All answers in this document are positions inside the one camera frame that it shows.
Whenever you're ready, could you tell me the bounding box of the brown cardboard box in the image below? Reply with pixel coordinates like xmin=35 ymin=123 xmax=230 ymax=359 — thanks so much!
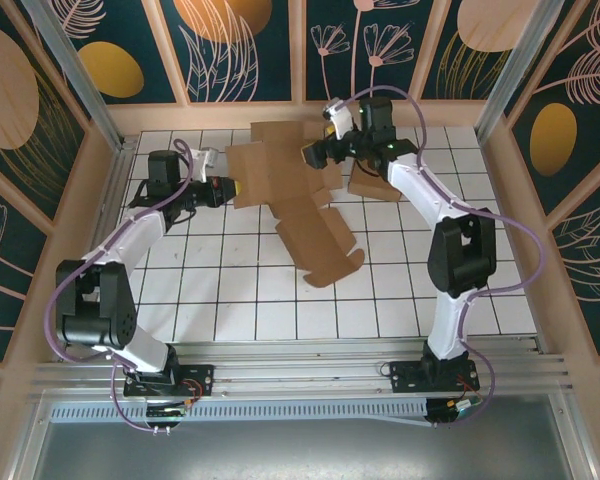
xmin=348 ymin=159 xmax=406 ymax=202
xmin=224 ymin=121 xmax=366 ymax=290

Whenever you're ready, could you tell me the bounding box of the grey metal sheet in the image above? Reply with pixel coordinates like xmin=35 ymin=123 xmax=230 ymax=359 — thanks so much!
xmin=7 ymin=392 xmax=599 ymax=480

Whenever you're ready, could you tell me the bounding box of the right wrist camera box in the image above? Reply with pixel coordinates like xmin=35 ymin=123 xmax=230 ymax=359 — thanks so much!
xmin=322 ymin=96 xmax=356 ymax=140

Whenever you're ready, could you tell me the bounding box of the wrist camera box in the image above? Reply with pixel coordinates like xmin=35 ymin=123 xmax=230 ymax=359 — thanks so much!
xmin=192 ymin=146 xmax=227 ymax=181
xmin=322 ymin=96 xmax=356 ymax=140

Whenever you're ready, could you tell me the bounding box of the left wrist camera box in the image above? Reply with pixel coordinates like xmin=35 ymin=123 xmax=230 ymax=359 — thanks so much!
xmin=192 ymin=146 xmax=227 ymax=181

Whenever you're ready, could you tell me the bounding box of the aluminium side rail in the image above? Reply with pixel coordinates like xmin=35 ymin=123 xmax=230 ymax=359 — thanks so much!
xmin=54 ymin=137 xmax=141 ymax=362

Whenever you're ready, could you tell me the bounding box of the aluminium frame post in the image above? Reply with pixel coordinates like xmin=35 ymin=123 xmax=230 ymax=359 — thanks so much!
xmin=473 ymin=0 xmax=554 ymax=144
xmin=19 ymin=0 xmax=127 ymax=151

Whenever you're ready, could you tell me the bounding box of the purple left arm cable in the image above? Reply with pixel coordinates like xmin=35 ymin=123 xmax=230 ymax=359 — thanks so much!
xmin=46 ymin=138 xmax=201 ymax=434

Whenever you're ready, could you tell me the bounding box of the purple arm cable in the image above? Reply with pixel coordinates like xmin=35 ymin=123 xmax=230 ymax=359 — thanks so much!
xmin=46 ymin=138 xmax=201 ymax=434
xmin=329 ymin=85 xmax=548 ymax=431

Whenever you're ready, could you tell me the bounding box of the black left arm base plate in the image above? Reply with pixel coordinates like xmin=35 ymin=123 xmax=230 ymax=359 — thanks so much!
xmin=123 ymin=363 xmax=216 ymax=399

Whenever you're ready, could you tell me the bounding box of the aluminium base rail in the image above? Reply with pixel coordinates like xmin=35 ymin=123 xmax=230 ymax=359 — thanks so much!
xmin=27 ymin=335 xmax=576 ymax=401

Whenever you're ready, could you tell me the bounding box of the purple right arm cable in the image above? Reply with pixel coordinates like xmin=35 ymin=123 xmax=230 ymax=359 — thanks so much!
xmin=329 ymin=85 xmax=548 ymax=431

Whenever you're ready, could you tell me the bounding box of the grey slotted cable duct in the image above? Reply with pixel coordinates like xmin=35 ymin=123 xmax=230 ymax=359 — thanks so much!
xmin=47 ymin=397 xmax=431 ymax=426

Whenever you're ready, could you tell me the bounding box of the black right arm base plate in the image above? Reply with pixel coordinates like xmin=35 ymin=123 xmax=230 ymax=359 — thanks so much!
xmin=388 ymin=360 xmax=481 ymax=396

